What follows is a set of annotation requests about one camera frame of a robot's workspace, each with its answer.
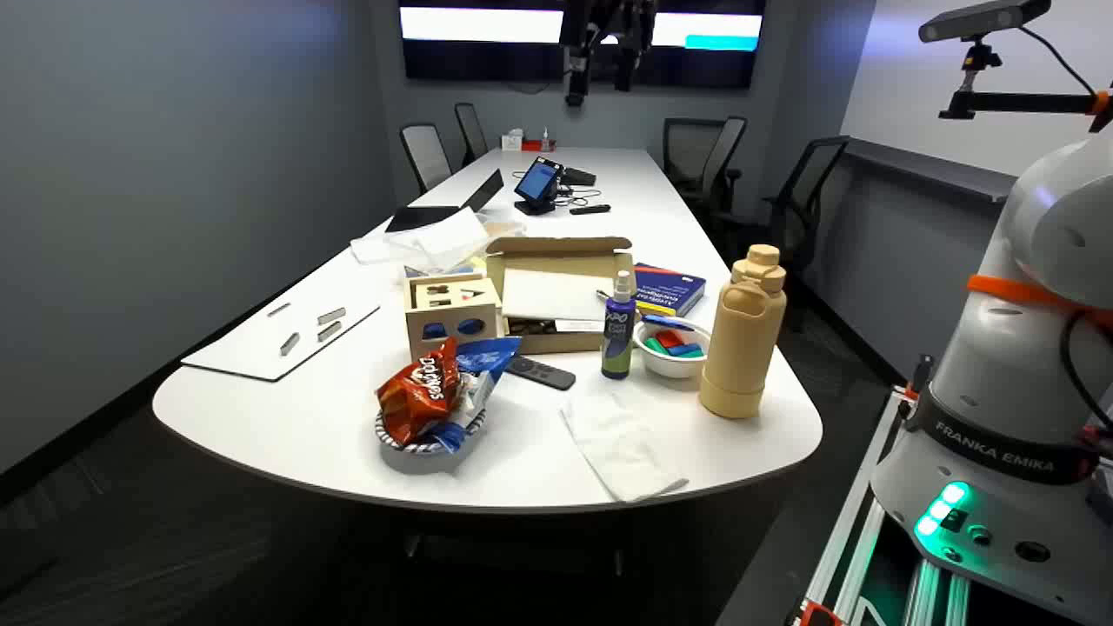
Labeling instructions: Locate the black office chair far right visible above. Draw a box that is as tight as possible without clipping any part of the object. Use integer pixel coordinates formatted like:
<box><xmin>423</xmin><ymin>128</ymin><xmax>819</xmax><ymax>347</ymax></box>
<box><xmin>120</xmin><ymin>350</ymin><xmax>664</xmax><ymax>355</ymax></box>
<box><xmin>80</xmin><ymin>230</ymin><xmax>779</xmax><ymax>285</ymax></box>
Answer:
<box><xmin>773</xmin><ymin>135</ymin><xmax>846</xmax><ymax>276</ymax></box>

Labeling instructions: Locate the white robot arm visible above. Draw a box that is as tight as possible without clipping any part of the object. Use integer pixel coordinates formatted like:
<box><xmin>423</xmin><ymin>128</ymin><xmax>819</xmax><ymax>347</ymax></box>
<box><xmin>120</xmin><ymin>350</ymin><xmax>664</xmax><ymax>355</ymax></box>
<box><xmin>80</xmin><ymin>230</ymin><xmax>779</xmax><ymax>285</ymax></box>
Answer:
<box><xmin>873</xmin><ymin>135</ymin><xmax>1113</xmax><ymax>626</ymax></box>

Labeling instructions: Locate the orange chip bag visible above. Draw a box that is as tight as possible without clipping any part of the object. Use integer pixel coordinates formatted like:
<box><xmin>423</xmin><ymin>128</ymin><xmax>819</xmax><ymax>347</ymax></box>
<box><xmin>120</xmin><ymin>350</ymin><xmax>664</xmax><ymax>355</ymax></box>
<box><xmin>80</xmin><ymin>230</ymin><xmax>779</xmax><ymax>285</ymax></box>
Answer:
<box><xmin>376</xmin><ymin>342</ymin><xmax>460</xmax><ymax>446</ymax></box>

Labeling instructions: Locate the grey office chair left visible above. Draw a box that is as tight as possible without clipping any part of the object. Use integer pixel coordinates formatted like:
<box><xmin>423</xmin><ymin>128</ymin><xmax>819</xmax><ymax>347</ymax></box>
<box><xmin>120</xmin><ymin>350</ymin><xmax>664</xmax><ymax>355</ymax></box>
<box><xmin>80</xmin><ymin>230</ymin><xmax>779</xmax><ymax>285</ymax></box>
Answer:
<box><xmin>398</xmin><ymin>123</ymin><xmax>451</xmax><ymax>188</ymax></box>

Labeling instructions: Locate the white tissue paper pile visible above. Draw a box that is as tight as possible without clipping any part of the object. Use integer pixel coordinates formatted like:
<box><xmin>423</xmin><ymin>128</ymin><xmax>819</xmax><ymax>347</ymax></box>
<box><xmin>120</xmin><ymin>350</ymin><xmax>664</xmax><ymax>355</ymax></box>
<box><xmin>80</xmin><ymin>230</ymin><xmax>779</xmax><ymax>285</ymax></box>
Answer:
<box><xmin>350</xmin><ymin>209</ymin><xmax>487</xmax><ymax>270</ymax></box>

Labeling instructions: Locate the white bowl with blocks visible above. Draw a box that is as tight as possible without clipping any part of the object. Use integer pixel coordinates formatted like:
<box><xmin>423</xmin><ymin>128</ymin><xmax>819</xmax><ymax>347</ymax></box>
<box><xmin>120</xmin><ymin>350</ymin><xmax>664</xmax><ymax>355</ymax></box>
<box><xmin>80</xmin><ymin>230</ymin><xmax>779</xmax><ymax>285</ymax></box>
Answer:
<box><xmin>631</xmin><ymin>323</ymin><xmax>708</xmax><ymax>381</ymax></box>

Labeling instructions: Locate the blue Artificial Intelligence book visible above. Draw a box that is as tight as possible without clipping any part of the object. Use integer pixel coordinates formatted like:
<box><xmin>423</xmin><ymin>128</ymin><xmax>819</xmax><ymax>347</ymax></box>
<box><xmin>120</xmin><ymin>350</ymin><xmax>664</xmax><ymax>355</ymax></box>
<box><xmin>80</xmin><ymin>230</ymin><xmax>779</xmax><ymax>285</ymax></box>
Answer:
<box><xmin>631</xmin><ymin>263</ymin><xmax>705</xmax><ymax>315</ymax></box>

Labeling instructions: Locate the black laptop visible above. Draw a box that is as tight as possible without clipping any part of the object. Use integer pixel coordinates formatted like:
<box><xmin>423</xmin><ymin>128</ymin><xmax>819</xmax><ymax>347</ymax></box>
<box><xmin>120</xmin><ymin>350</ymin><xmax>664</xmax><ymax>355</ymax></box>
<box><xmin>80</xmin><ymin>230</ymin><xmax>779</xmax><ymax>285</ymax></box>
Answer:
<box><xmin>387</xmin><ymin>170</ymin><xmax>503</xmax><ymax>233</ymax></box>

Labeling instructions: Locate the grey bowl with snacks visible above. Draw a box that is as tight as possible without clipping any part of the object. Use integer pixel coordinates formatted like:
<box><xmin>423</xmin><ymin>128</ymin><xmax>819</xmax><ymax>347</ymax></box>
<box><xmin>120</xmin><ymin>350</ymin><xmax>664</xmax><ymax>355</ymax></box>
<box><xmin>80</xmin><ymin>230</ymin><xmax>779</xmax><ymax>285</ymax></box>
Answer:
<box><xmin>376</xmin><ymin>419</ymin><xmax>482</xmax><ymax>474</ymax></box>

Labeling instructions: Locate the camera on mount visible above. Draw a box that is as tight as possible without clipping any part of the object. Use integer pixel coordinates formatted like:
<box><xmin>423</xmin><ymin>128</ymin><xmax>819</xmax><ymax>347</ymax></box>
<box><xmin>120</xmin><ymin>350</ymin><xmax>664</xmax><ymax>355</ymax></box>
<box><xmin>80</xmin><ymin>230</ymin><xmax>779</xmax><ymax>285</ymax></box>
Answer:
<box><xmin>918</xmin><ymin>0</ymin><xmax>1113</xmax><ymax>132</ymax></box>

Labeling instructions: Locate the tan water bottle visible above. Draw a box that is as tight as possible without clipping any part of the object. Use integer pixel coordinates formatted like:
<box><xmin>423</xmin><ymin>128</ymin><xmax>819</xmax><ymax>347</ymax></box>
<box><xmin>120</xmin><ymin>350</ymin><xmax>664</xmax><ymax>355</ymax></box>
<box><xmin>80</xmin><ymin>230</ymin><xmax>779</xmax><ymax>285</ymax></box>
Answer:
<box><xmin>699</xmin><ymin>245</ymin><xmax>786</xmax><ymax>420</ymax></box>

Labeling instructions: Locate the black office chair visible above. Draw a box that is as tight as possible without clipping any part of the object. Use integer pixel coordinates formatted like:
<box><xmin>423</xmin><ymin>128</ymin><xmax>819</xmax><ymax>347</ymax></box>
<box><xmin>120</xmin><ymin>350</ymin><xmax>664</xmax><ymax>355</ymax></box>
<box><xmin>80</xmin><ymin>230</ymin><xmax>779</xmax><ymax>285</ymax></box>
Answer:
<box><xmin>664</xmin><ymin>114</ymin><xmax>749</xmax><ymax>216</ymax></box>
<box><xmin>773</xmin><ymin>135</ymin><xmax>846</xmax><ymax>276</ymax></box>

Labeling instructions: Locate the blue snack packet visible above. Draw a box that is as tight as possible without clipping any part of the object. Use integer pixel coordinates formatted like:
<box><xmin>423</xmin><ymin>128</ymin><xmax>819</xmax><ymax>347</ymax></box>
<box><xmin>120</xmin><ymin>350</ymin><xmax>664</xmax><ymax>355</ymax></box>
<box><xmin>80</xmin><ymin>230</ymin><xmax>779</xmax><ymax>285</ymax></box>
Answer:
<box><xmin>455</xmin><ymin>337</ymin><xmax>517</xmax><ymax>402</ymax></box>

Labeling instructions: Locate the wooden shape sorter box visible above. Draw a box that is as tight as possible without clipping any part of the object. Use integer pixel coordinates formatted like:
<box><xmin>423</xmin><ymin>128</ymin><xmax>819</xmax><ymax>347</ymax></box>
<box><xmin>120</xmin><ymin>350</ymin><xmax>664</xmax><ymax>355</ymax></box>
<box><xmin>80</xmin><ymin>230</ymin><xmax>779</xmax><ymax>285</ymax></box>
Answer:
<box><xmin>403</xmin><ymin>276</ymin><xmax>503</xmax><ymax>358</ymax></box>

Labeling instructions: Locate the white board with markers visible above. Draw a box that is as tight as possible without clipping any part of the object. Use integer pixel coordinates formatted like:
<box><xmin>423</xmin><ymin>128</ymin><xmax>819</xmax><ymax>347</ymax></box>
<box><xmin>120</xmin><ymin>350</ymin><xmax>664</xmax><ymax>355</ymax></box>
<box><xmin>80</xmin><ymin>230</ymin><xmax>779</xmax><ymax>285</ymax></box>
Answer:
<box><xmin>184</xmin><ymin>299</ymin><xmax>376</xmax><ymax>381</ymax></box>

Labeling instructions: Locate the black remote control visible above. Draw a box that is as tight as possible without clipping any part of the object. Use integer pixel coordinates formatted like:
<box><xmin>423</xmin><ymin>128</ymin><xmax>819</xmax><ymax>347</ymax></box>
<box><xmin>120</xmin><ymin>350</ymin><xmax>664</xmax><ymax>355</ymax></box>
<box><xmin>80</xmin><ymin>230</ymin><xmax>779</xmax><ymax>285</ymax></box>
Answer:
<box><xmin>509</xmin><ymin>355</ymin><xmax>578</xmax><ymax>388</ymax></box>

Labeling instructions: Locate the blue tablet on stand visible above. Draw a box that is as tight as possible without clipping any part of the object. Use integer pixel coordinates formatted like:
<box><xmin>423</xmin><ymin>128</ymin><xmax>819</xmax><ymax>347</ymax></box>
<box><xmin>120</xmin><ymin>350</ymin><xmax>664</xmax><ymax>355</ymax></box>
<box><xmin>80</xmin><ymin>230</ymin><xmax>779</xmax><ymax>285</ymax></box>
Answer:
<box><xmin>514</xmin><ymin>161</ymin><xmax>560</xmax><ymax>216</ymax></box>

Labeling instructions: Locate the open cardboard box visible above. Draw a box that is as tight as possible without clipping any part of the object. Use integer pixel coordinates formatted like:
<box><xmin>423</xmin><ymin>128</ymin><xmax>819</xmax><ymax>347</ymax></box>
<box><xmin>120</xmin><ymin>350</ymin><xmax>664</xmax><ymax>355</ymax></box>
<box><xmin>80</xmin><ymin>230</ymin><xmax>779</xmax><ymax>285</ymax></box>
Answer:
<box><xmin>487</xmin><ymin>238</ymin><xmax>631</xmax><ymax>355</ymax></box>

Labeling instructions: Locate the wall display screen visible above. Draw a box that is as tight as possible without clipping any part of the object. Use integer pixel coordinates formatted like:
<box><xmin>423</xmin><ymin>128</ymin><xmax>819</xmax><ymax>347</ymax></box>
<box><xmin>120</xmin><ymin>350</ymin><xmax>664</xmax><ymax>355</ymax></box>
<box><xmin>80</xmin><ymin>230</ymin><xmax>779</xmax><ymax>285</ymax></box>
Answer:
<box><xmin>396</xmin><ymin>0</ymin><xmax>766</xmax><ymax>90</ymax></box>

